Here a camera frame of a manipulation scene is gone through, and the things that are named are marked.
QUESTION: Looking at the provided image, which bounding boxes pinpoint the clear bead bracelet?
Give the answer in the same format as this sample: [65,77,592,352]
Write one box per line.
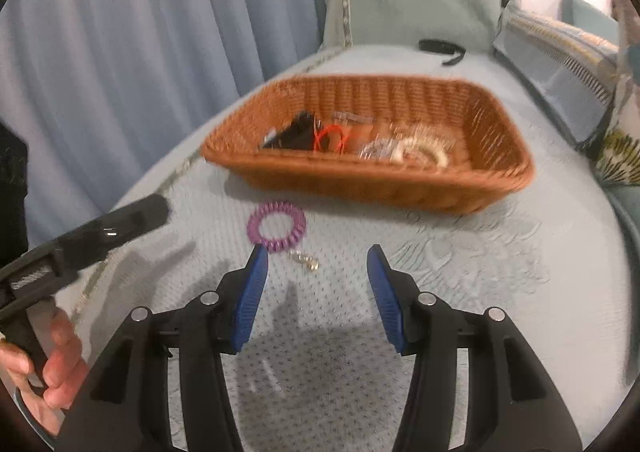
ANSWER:
[357,136,401,163]

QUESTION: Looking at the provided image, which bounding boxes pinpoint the cream coil hair tie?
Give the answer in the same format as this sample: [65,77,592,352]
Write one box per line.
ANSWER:
[390,136,452,169]

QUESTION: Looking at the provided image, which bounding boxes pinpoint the small gold earring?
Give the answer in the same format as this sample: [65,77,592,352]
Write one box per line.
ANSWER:
[288,249,321,275]

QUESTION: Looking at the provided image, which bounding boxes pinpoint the black wrist watch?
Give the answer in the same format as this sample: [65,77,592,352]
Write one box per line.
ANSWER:
[262,112,322,153]

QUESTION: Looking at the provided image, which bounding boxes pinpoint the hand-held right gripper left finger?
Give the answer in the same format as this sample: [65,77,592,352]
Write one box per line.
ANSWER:
[60,245,269,452]

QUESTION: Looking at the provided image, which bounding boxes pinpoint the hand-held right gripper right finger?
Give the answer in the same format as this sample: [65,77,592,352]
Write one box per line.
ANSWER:
[366,245,583,452]

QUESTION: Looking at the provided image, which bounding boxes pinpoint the purple coil hair tie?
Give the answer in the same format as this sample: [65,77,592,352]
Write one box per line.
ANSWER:
[248,201,307,253]

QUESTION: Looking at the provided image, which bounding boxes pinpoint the blue curtain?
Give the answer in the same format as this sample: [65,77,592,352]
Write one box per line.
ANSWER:
[0,0,324,245]

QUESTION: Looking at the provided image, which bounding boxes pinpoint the teal seat cushion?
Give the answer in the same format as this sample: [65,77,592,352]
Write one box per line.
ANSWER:
[607,182,640,245]

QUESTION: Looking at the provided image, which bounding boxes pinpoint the striped blue pillow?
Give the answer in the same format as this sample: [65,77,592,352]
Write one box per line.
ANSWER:
[492,10,622,154]

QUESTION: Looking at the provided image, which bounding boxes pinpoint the red string bracelet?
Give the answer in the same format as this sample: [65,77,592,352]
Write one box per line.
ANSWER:
[313,124,352,156]

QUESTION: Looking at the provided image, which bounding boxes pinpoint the floral pillow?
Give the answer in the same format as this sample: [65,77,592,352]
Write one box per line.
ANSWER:
[594,0,640,185]

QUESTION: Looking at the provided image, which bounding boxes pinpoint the brown wicker basket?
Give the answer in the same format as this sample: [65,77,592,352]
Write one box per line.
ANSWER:
[200,74,537,216]

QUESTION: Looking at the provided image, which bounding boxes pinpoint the person's left hand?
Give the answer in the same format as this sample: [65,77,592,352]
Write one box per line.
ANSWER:
[0,307,91,433]

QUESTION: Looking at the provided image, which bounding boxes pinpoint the clear plastic hair clip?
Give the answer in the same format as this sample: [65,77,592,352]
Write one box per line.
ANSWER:
[332,111,375,129]

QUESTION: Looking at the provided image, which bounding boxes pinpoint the teal back cushion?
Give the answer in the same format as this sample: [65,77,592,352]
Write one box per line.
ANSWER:
[559,0,621,44]

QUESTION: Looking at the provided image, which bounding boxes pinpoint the person's black clothing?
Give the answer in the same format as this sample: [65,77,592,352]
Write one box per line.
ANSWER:
[0,119,30,263]

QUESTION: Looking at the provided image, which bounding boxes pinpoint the black strap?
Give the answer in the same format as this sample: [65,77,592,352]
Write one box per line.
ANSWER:
[418,38,467,66]

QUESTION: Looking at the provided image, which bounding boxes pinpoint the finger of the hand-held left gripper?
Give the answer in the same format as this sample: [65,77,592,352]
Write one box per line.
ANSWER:
[57,194,169,274]

